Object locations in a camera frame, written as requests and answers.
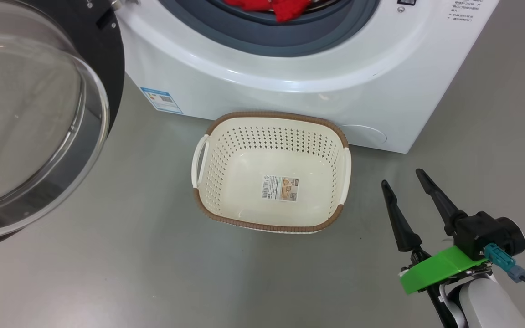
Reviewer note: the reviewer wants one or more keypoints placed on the round white filter cover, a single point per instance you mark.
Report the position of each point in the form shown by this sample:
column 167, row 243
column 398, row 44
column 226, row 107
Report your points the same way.
column 365, row 135

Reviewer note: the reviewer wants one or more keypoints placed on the printed instruction text label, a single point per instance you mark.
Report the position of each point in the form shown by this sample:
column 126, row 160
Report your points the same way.
column 465, row 10

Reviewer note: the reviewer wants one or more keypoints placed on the grey rubber door gasket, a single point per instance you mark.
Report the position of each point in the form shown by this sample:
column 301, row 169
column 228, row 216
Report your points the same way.
column 262, row 36

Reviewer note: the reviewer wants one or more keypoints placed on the black round glass washer door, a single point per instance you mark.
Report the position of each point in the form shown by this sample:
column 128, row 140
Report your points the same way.
column 30, row 136

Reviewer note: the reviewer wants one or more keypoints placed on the blue energy label sticker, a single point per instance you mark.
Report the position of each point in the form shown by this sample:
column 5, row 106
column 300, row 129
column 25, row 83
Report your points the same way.
column 161, row 100

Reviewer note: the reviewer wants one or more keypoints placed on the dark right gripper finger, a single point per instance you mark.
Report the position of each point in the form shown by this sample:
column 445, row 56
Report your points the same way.
column 442, row 205
column 404, row 228

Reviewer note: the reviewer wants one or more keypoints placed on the cream perforated laundry basket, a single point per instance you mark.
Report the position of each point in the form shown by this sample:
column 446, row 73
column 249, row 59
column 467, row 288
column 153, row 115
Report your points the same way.
column 226, row 182

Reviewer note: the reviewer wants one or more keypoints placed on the red cloth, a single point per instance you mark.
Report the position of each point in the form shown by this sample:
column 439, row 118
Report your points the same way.
column 285, row 8

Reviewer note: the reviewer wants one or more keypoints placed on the paper label sticker with barcode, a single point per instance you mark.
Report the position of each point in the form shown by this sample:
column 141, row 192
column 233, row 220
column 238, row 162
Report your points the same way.
column 280, row 188

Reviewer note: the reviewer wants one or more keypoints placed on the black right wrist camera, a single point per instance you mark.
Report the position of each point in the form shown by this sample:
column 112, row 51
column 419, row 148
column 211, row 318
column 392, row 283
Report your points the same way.
column 481, row 230

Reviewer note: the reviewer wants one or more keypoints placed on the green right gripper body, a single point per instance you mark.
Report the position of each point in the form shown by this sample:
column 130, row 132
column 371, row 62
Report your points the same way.
column 440, row 269

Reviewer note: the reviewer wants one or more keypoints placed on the white front-load washing machine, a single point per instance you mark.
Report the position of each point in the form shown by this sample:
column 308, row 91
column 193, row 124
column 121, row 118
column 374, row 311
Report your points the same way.
column 290, row 86

